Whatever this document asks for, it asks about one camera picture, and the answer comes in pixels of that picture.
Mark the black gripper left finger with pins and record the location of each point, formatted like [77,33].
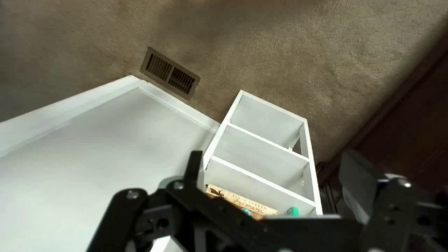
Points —
[193,168]

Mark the brown floor vent grille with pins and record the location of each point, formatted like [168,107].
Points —
[169,73]

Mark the white table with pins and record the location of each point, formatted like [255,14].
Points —
[84,100]

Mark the wooden tray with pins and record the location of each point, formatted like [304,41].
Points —
[235,201]

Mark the dark wood dresser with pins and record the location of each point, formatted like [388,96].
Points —
[410,131]

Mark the green bottle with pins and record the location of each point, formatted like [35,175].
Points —
[292,210]

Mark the white shelf unit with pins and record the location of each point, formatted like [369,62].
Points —
[260,159]

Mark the round white teal tin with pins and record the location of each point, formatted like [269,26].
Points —
[246,212]

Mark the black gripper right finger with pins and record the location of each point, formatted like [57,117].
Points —
[361,180]

